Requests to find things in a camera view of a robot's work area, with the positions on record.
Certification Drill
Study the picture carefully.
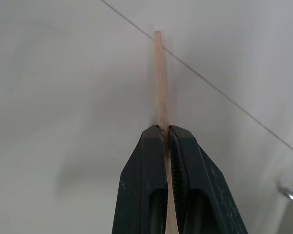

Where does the shiny metal rod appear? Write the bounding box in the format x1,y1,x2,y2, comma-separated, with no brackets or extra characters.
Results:
278,186,293,202

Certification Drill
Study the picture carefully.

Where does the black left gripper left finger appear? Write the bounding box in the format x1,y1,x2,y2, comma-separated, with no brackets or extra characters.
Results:
111,125,168,234

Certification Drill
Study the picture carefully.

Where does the wooden chopstick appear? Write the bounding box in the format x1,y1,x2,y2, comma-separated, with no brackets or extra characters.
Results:
153,30,178,234

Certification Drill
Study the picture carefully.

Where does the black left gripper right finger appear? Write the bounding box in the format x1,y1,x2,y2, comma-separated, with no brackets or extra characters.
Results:
168,125,249,234

